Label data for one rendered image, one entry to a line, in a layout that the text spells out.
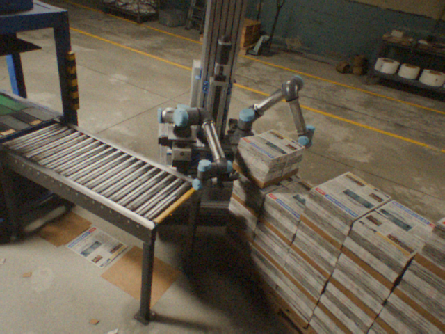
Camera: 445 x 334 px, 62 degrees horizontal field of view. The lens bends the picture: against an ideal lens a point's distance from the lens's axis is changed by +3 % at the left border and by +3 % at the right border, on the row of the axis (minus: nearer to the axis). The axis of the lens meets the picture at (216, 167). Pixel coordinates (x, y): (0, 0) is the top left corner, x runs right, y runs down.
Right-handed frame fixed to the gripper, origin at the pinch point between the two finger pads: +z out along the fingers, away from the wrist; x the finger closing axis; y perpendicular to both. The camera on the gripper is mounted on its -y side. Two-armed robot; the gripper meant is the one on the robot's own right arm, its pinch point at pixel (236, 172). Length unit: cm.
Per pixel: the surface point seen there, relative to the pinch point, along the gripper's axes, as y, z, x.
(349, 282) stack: -15, 0, -94
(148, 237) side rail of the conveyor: -11, -74, -11
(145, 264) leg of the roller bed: -33, -75, -11
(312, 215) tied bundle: 7, 2, -61
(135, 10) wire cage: -58, 320, 690
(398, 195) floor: -85, 233, -38
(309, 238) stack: -8, 2, -64
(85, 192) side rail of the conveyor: -5, -90, 34
